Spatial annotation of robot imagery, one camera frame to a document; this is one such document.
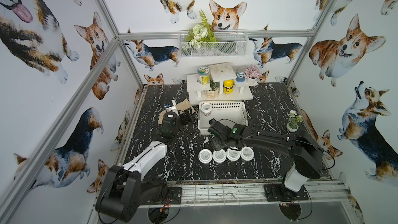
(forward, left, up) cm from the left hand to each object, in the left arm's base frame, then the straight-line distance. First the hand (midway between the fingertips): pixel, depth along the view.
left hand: (185, 106), depth 85 cm
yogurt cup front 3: (-23, -25, -12) cm, 36 cm away
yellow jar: (+24, -27, -10) cm, 38 cm away
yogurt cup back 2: (-22, -19, -11) cm, 31 cm away
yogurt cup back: (+6, -12, -11) cm, 17 cm away
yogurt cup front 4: (-23, -32, -11) cm, 41 cm away
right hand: (-13, -19, -9) cm, 25 cm away
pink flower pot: (+18, -39, +6) cm, 44 cm away
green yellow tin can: (+21, -11, +3) cm, 24 cm away
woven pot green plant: (+19, -17, -11) cm, 28 cm away
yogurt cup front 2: (-24, -18, -12) cm, 32 cm away
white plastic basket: (+8, -25, -19) cm, 33 cm away
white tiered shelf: (+23, -24, -10) cm, 34 cm away
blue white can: (+22, -34, +3) cm, 40 cm away
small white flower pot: (-5, -63, -10) cm, 64 cm away
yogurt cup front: (-23, -11, -12) cm, 28 cm away
